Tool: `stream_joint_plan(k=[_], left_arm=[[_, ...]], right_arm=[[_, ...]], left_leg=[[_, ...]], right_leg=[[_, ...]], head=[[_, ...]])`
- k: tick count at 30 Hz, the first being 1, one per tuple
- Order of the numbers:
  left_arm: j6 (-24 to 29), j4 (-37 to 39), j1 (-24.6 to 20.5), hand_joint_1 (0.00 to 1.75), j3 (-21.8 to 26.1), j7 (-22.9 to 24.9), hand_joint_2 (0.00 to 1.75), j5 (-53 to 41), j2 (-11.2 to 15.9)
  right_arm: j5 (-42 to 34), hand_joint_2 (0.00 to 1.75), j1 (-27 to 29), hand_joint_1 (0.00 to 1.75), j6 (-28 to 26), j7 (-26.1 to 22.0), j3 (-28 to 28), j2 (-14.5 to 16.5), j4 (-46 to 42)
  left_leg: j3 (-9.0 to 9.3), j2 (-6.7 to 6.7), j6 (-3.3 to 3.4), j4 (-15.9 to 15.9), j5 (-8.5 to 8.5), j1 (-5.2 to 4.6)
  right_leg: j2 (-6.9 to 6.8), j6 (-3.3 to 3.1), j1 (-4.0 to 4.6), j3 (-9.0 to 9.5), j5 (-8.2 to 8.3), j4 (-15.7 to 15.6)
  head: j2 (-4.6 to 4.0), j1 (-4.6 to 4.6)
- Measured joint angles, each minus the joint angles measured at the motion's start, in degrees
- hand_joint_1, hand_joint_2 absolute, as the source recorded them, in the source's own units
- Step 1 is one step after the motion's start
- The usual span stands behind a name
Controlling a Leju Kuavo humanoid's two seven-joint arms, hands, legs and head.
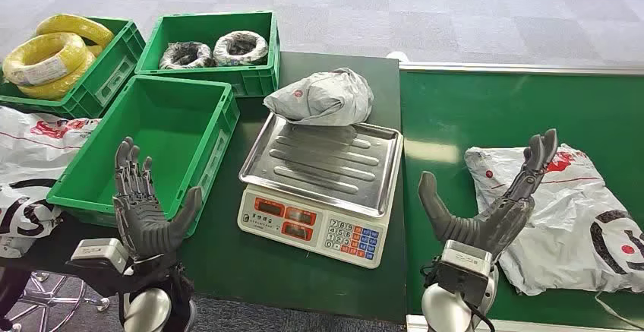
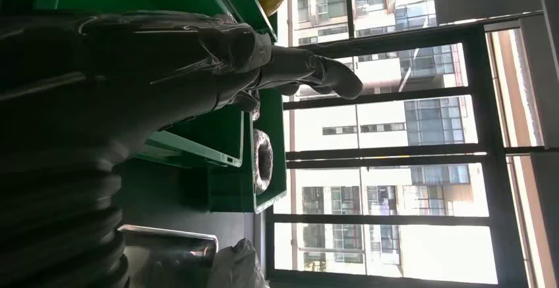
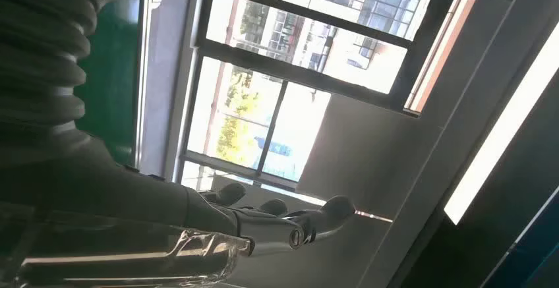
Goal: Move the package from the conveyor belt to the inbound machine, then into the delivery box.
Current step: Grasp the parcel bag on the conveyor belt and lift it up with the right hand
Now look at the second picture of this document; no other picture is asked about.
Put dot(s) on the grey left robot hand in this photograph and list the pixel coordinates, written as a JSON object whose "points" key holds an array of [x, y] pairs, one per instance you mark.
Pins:
{"points": [[131, 67]]}

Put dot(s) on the green crate with black coils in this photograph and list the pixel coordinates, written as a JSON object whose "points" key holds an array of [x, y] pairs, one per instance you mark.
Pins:
{"points": [[273, 120]]}

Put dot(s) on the white electronic scale steel tray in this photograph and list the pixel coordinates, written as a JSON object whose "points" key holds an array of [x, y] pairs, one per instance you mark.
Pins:
{"points": [[170, 255]]}

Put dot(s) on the small grey parcel bag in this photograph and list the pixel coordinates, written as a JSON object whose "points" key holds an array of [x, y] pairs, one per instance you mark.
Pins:
{"points": [[238, 266]]}

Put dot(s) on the black window frame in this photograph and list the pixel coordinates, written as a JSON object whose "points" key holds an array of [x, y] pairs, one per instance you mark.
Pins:
{"points": [[484, 102]]}

